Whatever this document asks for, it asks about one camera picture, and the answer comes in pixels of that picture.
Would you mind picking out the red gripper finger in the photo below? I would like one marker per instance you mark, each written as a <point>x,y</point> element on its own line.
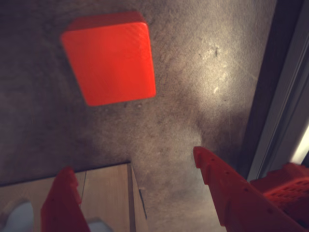
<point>231,193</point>
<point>62,207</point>

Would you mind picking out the wooden shape sorter box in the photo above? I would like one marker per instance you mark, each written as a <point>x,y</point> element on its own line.
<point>106,193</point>

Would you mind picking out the red cube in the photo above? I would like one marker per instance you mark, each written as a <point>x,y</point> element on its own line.
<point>111,62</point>

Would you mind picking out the aluminium profile rail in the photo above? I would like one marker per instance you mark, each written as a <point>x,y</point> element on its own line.
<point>289,84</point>

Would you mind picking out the red robot arm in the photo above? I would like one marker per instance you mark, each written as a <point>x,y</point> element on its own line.
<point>285,191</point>

